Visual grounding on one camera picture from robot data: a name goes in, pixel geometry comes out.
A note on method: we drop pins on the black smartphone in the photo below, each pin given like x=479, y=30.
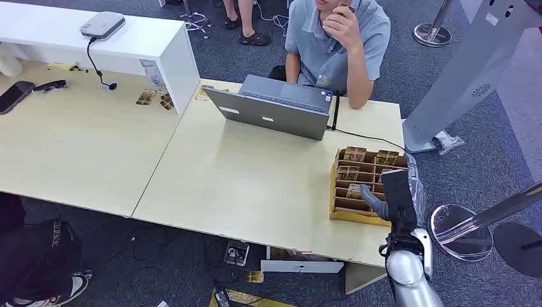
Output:
x=15, y=96

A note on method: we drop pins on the grey kiosk stand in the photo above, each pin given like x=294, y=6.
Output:
x=461, y=72

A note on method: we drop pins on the crouching person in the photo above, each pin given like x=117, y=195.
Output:
x=34, y=258

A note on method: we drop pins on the chrome stanchion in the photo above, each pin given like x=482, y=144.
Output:
x=459, y=233
x=432, y=34

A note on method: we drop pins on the clear plastic bag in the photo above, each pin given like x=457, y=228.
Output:
x=448, y=142

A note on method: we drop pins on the person's right forearm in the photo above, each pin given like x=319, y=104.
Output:
x=292, y=67

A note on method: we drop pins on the chrome chair base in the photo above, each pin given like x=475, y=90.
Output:
x=195, y=19

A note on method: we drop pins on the white black sneaker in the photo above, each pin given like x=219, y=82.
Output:
x=78, y=284

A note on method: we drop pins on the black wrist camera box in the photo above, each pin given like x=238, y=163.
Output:
x=398, y=199

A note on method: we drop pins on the black power adapter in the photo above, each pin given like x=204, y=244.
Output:
x=221, y=297

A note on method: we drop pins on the grey desktop device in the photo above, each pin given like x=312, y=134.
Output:
x=102, y=24

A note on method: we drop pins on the wooden card organizer box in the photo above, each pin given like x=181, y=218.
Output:
x=353, y=212

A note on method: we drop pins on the black flat object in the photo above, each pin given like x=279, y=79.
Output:
x=50, y=86

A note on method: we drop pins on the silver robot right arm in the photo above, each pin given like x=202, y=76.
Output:
x=413, y=279

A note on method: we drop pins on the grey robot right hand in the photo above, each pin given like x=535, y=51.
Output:
x=374, y=203

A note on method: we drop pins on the grey laptop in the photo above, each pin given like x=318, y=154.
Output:
x=271, y=114

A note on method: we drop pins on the yellow paper scrap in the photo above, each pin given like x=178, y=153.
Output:
x=61, y=66

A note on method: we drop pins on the person's left hand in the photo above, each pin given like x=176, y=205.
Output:
x=343, y=29

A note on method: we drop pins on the white desk foot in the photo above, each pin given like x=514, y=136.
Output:
x=300, y=267

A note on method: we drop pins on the black round stanchion base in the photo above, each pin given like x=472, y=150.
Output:
x=518, y=250

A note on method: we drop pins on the person's left forearm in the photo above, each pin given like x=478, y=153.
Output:
x=360, y=80

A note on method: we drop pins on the paper label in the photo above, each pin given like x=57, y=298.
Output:
x=152, y=73

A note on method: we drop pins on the white counter shelf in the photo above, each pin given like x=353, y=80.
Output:
x=139, y=38

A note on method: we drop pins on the beige desk leg panel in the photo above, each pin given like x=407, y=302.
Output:
x=360, y=277

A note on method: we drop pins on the seated person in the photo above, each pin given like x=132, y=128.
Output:
x=322, y=55

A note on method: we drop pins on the white rounded object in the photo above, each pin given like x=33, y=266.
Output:
x=9, y=61

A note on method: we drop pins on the standing person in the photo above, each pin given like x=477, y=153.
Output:
x=250, y=21

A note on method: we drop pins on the gold sheet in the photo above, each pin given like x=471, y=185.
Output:
x=250, y=298

